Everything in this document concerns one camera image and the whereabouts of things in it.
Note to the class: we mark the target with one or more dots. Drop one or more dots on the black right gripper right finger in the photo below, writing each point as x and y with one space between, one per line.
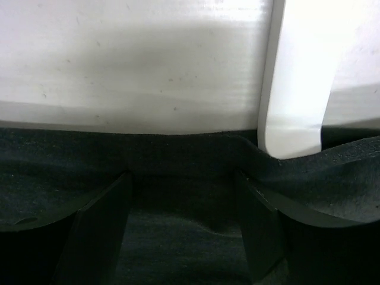
259 214

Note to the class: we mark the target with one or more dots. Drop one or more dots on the white rack foot bar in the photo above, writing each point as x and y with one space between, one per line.
305 44

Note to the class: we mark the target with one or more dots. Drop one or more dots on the black trousers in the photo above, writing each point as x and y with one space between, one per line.
183 225

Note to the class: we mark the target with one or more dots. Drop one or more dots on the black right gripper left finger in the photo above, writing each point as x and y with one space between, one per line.
79 243

